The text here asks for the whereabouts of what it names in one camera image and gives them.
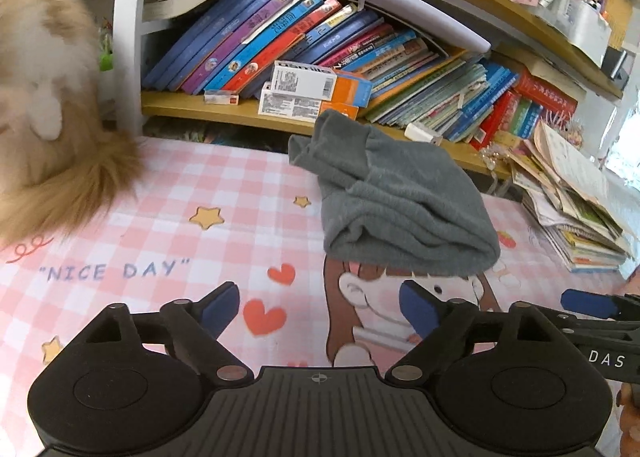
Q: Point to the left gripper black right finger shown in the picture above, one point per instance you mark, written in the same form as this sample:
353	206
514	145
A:
497	383

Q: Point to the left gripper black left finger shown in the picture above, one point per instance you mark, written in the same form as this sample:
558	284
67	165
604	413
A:
138	383

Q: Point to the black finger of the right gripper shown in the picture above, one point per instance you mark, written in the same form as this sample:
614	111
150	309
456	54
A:
616	307

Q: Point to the grey sweatshirt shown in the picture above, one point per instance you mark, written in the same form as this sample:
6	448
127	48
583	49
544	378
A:
395	204

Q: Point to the stack of papers and notebooks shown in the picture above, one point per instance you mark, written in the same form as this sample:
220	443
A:
591	223

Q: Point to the pink checked table mat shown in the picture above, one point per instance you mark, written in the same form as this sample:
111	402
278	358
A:
203	214

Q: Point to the fluffy tan plush toy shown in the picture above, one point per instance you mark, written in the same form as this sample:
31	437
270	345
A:
59	165

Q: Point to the white charger block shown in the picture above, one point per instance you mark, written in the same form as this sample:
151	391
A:
418	132

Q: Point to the white pen organizer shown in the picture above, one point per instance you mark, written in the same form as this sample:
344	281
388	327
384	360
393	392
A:
585	26

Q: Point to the small red white box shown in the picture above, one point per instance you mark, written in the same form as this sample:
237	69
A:
221	98

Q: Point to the white orange box lower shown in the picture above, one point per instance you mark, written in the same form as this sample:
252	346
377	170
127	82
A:
296	108

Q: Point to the white orange box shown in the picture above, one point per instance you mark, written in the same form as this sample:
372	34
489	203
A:
315	82
296	108

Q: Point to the white orange box upper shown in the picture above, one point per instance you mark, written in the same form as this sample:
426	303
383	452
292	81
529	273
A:
315	82

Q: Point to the row of colourful books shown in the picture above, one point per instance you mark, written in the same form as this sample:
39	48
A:
464	96

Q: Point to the white and wood bookshelf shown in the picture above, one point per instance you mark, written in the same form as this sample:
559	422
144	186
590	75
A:
143	30

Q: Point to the white lamp bar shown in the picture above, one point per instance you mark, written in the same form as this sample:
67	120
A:
432	20

